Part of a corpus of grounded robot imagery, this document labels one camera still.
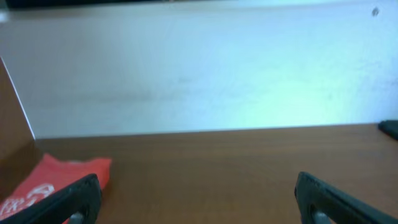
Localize red t-shirt white print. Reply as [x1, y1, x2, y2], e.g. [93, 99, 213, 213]
[1, 154, 112, 220]

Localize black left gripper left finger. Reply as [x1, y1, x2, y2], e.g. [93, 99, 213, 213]
[2, 174, 101, 224]

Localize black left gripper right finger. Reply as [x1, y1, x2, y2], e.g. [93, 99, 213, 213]
[294, 172, 397, 224]

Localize black garment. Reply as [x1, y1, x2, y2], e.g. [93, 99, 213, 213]
[377, 120, 398, 140]

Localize brown wooden side panel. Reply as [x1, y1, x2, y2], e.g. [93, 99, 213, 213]
[1, 61, 41, 200]

